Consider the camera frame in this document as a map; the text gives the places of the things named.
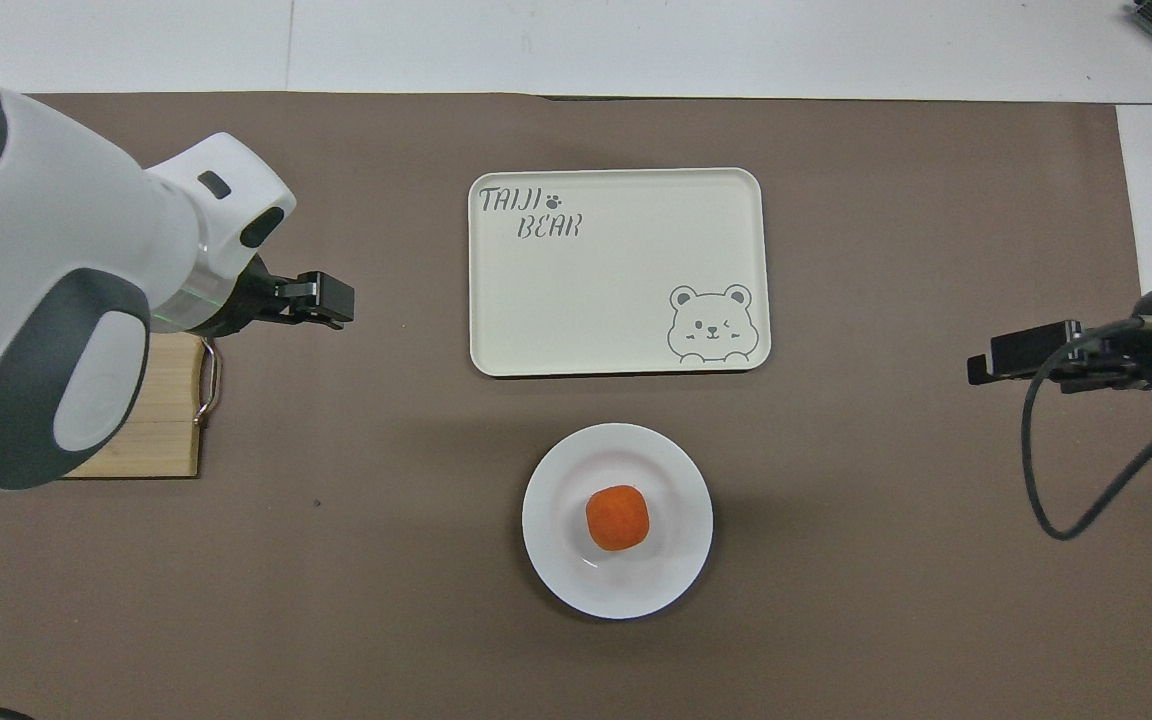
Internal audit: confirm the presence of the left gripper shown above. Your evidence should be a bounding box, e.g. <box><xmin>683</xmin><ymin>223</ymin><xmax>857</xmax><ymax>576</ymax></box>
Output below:
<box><xmin>200</xmin><ymin>255</ymin><xmax>291</xmax><ymax>339</ymax></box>

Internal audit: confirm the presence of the white round plate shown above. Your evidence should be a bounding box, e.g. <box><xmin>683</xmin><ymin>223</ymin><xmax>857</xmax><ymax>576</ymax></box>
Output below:
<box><xmin>521</xmin><ymin>422</ymin><xmax>715</xmax><ymax>621</ymax></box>

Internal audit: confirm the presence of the orange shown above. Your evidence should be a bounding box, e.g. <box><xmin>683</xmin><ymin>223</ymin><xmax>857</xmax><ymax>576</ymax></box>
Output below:
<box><xmin>585</xmin><ymin>484</ymin><xmax>652</xmax><ymax>553</ymax></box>

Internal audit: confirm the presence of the cream tray with bear print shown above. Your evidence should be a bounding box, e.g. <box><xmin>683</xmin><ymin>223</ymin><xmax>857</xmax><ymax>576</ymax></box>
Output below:
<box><xmin>468</xmin><ymin>167</ymin><xmax>772</xmax><ymax>378</ymax></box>

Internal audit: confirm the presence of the wooden board with metal handle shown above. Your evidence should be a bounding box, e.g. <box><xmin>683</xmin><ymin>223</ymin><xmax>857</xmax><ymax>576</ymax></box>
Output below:
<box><xmin>64</xmin><ymin>332</ymin><xmax>224</xmax><ymax>480</ymax></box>

